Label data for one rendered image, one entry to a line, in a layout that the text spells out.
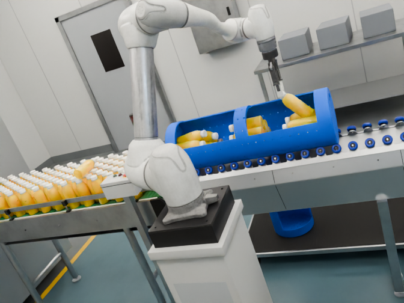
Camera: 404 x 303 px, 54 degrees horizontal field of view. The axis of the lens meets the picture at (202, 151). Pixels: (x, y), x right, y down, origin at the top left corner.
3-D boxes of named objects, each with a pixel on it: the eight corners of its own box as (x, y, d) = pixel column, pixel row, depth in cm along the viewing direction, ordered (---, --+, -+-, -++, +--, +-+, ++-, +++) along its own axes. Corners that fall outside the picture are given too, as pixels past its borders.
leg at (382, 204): (406, 297, 216) (388, 201, 194) (395, 297, 218) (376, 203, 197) (405, 290, 221) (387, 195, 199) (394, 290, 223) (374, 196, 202)
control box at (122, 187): (137, 195, 208) (130, 178, 204) (106, 200, 216) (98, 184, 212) (145, 185, 216) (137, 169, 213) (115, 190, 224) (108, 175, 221)
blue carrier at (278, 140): (339, 153, 186) (326, 97, 176) (176, 180, 220) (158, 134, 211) (339, 131, 210) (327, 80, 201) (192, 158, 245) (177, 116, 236)
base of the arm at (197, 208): (216, 214, 146) (210, 202, 144) (162, 225, 153) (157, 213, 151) (222, 189, 163) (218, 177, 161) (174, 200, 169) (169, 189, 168)
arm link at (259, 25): (281, 32, 185) (260, 36, 195) (272, -1, 180) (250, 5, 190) (267, 39, 179) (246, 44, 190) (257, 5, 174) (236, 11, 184)
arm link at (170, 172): (181, 211, 146) (159, 159, 138) (154, 203, 160) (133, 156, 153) (211, 187, 155) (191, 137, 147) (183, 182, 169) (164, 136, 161)
